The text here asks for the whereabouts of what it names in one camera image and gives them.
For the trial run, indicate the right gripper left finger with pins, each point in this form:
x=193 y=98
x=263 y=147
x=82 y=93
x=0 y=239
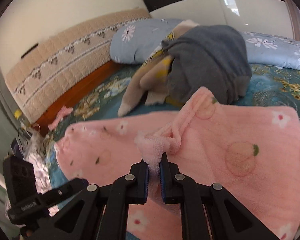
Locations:
x=99 y=212

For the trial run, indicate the blue floral pillow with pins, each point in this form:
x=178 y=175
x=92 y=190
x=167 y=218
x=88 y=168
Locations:
x=135 y=42

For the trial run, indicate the teal floral blanket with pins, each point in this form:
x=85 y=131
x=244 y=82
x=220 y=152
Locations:
x=269 y=86

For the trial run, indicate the pink fleece garment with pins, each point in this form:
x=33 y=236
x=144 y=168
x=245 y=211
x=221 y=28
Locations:
x=254 y=152

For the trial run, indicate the light blue floral quilt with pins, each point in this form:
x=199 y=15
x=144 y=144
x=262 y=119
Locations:
x=272 y=50

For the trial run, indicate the mustard yellow knit garment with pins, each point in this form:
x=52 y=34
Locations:
x=174 y=102

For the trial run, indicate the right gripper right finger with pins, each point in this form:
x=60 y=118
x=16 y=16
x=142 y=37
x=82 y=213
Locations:
x=208 y=212

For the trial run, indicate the beige quilted headboard cover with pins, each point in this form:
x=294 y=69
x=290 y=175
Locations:
x=57 y=64

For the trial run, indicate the beige knit sweater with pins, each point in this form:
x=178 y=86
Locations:
x=150 y=77

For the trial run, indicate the pink striped small cloth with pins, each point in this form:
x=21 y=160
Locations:
x=63 y=112

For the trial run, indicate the white black wardrobe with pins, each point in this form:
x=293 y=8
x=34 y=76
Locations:
x=261 y=16

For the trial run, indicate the dark grey hoodie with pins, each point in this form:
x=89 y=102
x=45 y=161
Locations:
x=214 y=57

